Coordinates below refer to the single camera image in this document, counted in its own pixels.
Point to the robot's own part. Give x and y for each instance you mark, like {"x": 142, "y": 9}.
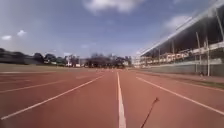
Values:
{"x": 149, "y": 112}

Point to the grass field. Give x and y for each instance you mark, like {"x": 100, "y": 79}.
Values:
{"x": 30, "y": 67}

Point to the white building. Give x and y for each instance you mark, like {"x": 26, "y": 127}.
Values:
{"x": 69, "y": 61}

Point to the grandstand building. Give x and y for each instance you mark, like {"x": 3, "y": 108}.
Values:
{"x": 186, "y": 43}

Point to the row of trees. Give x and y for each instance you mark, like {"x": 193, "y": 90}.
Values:
{"x": 100, "y": 61}

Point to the red running track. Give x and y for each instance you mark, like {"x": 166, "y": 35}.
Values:
{"x": 90, "y": 106}

